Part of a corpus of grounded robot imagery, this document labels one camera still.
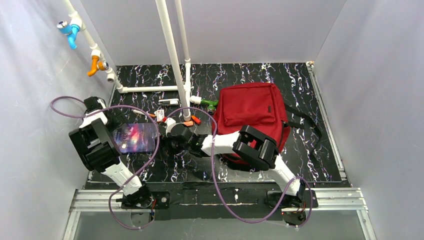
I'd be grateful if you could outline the aluminium rail frame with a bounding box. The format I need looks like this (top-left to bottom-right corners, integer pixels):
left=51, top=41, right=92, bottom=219
left=63, top=187, right=376, bottom=240

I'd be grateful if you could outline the dark galaxy cover book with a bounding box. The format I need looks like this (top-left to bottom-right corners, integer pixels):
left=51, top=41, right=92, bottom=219
left=112, top=123, right=158, bottom=154

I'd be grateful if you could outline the grey orange-capped marker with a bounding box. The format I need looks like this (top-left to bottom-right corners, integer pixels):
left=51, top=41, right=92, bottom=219
left=183, top=121, right=195, bottom=127

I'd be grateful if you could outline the red student backpack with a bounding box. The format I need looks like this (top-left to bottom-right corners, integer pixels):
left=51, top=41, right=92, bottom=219
left=211, top=82, right=324, bottom=171

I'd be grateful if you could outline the white stapler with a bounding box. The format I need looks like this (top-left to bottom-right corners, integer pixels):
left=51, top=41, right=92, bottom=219
left=158, top=98, right=180, bottom=106

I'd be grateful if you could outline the blue faucet valve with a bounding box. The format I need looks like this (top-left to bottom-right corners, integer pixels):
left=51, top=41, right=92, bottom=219
left=56, top=21, right=81, bottom=50

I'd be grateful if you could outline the white orange-tipped marker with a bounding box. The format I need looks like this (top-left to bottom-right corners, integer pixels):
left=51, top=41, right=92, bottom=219
left=132, top=109, right=156, bottom=119

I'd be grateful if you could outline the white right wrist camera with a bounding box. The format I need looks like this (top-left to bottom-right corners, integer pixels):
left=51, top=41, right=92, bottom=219
left=162, top=117, right=177, bottom=135

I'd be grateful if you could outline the white PVC pipe frame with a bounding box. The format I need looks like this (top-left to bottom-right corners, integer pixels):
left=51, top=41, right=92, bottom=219
left=64, top=0, right=192, bottom=121

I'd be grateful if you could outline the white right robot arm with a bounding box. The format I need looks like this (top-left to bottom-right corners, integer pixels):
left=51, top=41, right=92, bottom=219
left=160, top=123, right=306, bottom=208

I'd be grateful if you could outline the orange faucet valve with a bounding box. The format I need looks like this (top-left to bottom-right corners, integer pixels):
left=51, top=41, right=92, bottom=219
left=87, top=55, right=109, bottom=77

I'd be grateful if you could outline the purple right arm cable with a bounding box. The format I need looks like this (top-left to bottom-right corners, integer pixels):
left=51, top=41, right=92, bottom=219
left=163, top=106, right=314, bottom=229

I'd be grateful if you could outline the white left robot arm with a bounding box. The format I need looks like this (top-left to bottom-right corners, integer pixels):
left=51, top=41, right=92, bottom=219
left=68, top=96, right=153, bottom=208

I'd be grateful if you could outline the short orange marker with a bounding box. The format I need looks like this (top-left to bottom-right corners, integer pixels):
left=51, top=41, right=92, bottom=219
left=191, top=115, right=202, bottom=125

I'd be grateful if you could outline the small red white card box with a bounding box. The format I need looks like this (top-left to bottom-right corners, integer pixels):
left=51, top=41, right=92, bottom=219
left=154, top=109, right=166, bottom=123

